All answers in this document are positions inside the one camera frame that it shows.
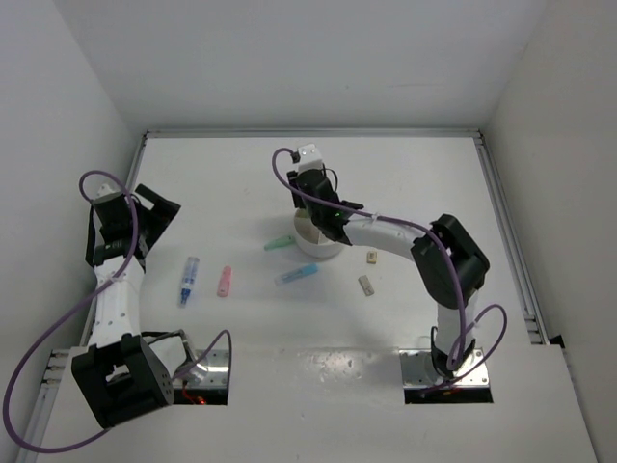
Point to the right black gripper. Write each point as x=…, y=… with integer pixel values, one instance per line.
x=299, y=200

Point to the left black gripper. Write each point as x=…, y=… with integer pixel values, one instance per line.
x=160, y=214

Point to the white round compartment organizer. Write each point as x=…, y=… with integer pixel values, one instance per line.
x=311, y=240

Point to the blue highlighter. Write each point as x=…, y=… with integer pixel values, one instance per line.
x=296, y=274

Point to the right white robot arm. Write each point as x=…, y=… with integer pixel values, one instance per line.
x=450, y=264

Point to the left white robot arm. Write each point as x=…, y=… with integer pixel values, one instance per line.
x=125, y=372

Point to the blue glue pen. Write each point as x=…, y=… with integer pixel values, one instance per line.
x=188, y=280

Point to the green clear-cap highlighter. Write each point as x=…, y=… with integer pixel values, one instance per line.
x=279, y=242

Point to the yellow small eraser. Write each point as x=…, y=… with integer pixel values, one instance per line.
x=371, y=257

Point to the pink highlighter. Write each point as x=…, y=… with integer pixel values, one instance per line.
x=224, y=282

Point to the beige long eraser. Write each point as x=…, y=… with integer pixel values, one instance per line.
x=366, y=286

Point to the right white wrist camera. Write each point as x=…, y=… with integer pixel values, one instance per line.
x=310, y=158

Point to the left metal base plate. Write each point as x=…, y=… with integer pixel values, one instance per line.
x=211, y=372

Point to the metal base plate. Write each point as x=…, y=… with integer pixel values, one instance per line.
x=418, y=371
x=211, y=372

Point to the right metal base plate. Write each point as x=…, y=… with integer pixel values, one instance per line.
x=418, y=371

